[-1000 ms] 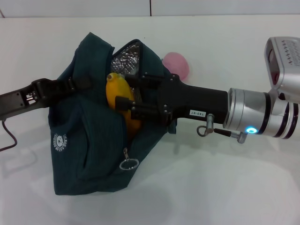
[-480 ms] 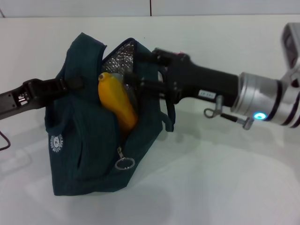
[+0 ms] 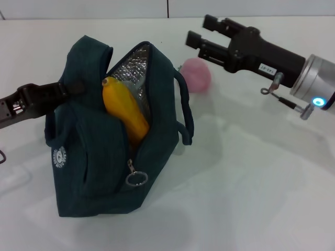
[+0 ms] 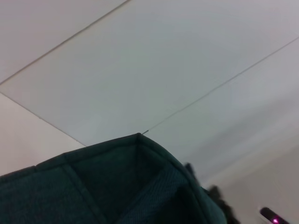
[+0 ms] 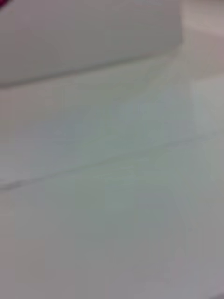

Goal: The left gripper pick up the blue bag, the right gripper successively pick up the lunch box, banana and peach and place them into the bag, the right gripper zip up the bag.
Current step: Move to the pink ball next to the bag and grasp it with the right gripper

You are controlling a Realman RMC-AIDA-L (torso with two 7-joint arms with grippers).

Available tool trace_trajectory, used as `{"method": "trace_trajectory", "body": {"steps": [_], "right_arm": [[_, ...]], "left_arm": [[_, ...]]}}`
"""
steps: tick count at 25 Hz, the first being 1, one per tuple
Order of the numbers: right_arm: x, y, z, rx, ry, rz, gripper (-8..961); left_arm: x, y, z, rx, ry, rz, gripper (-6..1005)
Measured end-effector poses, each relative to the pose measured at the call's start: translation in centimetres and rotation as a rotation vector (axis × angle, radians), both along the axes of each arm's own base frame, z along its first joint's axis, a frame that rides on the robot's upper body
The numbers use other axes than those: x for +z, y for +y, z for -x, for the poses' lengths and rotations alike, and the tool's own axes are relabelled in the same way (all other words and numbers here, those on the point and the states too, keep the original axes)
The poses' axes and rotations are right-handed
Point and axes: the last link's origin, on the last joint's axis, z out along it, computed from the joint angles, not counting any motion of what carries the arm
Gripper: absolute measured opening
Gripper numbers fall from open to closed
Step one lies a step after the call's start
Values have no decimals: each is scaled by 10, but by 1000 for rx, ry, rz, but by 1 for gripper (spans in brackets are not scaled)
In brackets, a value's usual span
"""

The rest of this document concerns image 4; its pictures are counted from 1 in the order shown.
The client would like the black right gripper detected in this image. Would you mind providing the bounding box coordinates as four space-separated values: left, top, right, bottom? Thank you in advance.
184 162 243 224

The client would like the dark teal fabric lunch bag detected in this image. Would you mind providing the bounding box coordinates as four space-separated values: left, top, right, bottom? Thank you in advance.
0 133 228 224

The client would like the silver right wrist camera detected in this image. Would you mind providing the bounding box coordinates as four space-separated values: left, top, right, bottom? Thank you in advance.
258 206 289 224

